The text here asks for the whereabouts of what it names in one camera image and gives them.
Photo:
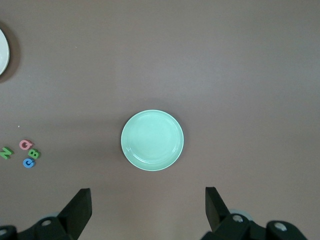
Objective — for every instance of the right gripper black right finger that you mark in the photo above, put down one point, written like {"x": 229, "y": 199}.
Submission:
{"x": 217, "y": 215}

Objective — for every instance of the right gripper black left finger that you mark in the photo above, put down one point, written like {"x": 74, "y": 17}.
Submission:
{"x": 75, "y": 215}

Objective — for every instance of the blue capital letter C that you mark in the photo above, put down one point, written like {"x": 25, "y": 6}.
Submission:
{"x": 25, "y": 163}

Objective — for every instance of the green capital letter B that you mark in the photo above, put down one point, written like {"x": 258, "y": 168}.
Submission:
{"x": 34, "y": 154}

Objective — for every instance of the pink-red capital letter Q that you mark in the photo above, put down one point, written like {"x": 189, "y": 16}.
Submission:
{"x": 22, "y": 147}

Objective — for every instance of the green capital letter N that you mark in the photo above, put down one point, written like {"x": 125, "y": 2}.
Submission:
{"x": 6, "y": 153}

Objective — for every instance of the mint green round plate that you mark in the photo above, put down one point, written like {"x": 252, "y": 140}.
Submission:
{"x": 152, "y": 140}

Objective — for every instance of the pale beige round plate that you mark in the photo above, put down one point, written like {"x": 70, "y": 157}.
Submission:
{"x": 3, "y": 52}

